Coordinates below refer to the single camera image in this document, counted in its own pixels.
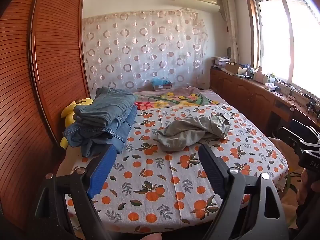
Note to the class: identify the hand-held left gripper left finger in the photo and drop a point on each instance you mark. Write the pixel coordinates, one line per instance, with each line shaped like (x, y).
(101, 172)

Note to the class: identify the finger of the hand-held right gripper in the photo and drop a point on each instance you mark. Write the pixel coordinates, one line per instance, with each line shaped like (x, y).
(303, 127)
(292, 136)

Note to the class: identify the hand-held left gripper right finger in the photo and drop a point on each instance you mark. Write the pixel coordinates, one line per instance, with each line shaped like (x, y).
(212, 170)

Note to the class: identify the grey-green pants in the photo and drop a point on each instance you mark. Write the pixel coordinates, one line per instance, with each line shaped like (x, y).
(192, 130)

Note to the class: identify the person's right hand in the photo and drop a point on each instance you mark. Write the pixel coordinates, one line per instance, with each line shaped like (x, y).
(307, 185)

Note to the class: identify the person's left hand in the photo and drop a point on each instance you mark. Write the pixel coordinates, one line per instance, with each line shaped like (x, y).
(151, 237)

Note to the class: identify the black phone stand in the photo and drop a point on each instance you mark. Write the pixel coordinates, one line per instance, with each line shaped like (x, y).
(312, 105)

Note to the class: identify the blue folded denim jeans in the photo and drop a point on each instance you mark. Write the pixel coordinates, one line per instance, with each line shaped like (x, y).
(130, 118)
(95, 137)

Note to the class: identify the white tissue box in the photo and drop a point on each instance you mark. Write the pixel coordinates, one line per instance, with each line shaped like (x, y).
(270, 86)

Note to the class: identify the bed with orange-print sheet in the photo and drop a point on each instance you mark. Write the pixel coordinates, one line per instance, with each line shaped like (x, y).
(160, 185)

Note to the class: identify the long wooden cabinet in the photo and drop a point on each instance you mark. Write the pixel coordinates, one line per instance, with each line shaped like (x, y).
(245, 95)

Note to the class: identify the faded light blue folded jeans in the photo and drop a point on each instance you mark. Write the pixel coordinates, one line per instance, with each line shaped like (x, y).
(107, 105)

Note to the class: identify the white plastic bottle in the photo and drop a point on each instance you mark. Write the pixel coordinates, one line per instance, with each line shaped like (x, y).
(260, 75)

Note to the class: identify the yellow plush toy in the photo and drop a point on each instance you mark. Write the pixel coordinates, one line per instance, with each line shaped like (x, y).
(71, 110)

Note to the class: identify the floral blanket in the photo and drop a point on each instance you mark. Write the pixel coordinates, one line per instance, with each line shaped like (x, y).
(175, 98)

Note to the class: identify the open cardboard box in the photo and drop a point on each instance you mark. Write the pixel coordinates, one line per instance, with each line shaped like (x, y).
(236, 68)

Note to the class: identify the window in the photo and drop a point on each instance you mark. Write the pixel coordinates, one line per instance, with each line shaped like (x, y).
(287, 37)

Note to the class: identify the blue item in box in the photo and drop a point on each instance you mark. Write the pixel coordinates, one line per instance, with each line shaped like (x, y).
(165, 86)

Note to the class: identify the light blue cloth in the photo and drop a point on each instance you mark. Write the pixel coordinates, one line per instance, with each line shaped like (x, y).
(160, 81)

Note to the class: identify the stack of papers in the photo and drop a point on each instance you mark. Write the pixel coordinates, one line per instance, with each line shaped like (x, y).
(221, 61)

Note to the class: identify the wooden slatted wardrobe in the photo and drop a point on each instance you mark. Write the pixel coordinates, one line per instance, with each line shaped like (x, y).
(42, 67)

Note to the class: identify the beige window curtain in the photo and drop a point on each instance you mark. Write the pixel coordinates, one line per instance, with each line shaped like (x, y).
(231, 30)

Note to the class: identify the sheer curtain with circle pattern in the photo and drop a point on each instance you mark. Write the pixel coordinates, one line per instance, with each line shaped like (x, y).
(145, 47)

